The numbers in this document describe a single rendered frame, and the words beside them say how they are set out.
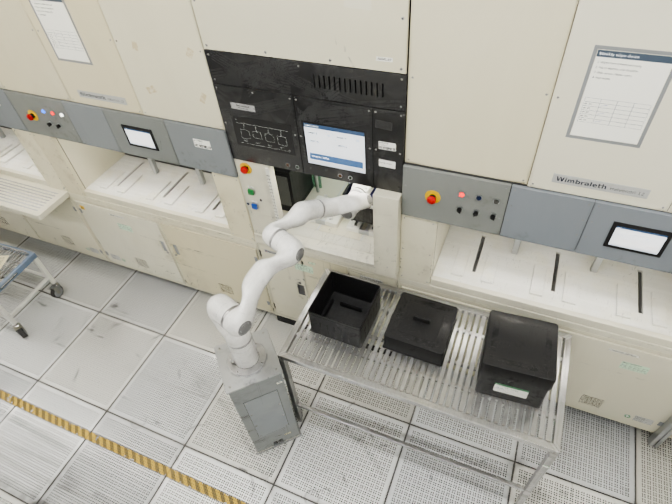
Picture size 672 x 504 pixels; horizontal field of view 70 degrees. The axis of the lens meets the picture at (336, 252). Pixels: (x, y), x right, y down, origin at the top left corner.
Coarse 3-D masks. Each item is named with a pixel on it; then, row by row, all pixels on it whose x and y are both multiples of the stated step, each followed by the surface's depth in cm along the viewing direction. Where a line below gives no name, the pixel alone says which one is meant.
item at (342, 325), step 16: (320, 288) 239; (336, 288) 255; (352, 288) 249; (368, 288) 243; (320, 304) 244; (336, 304) 252; (352, 304) 251; (368, 304) 250; (320, 320) 231; (336, 320) 225; (352, 320) 244; (368, 320) 232; (336, 336) 235; (352, 336) 228
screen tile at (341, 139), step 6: (336, 138) 205; (342, 138) 204; (348, 138) 202; (354, 138) 201; (360, 138) 200; (336, 144) 207; (348, 144) 205; (354, 144) 204; (360, 144) 202; (336, 150) 210; (342, 150) 208; (348, 150) 207; (360, 150) 204; (348, 156) 209; (354, 156) 208; (360, 156) 207
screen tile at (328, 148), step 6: (312, 132) 208; (318, 132) 207; (324, 132) 205; (312, 138) 210; (318, 138) 209; (324, 138) 208; (330, 138) 206; (312, 144) 213; (318, 144) 211; (330, 144) 209; (312, 150) 215; (318, 150) 214; (324, 150) 212; (330, 150) 211
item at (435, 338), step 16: (400, 304) 237; (416, 304) 237; (432, 304) 236; (400, 320) 231; (416, 320) 230; (432, 320) 230; (448, 320) 229; (384, 336) 226; (400, 336) 225; (416, 336) 224; (432, 336) 223; (448, 336) 223; (400, 352) 230; (416, 352) 224; (432, 352) 218
